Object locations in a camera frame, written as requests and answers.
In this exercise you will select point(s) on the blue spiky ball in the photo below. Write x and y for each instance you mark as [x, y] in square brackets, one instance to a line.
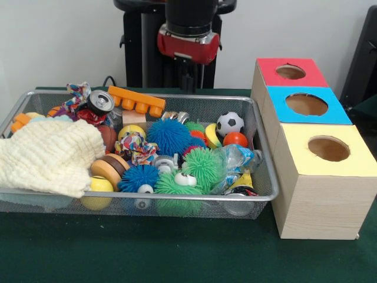
[169, 138]
[138, 178]

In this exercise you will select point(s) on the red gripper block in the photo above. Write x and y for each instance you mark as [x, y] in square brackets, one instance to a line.
[188, 50]

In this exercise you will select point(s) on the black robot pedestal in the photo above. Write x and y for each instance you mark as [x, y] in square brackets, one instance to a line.
[141, 44]

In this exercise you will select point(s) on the small soccer ball toy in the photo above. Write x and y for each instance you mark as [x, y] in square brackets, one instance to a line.
[230, 123]

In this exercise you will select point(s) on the black upright panel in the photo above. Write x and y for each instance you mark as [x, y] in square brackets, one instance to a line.
[362, 59]

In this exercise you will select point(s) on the cream waffle cloth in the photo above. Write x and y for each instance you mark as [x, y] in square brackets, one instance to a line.
[50, 156]

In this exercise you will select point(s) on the green cloth side table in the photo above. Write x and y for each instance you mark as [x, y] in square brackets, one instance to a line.
[365, 112]

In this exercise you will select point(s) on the wooden box three holes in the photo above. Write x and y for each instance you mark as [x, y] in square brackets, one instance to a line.
[324, 206]

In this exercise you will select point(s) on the red ball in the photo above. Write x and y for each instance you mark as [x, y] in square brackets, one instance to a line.
[235, 139]

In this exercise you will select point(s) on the wooden burger toy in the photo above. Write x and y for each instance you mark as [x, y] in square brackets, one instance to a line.
[110, 169]

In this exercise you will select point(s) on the green spiky ball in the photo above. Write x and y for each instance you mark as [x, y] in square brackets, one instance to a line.
[173, 187]
[201, 166]

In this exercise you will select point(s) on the long orange toy brick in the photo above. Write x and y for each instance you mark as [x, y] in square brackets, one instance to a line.
[132, 97]

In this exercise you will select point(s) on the shallow mesh bin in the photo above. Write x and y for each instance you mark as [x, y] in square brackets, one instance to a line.
[265, 177]

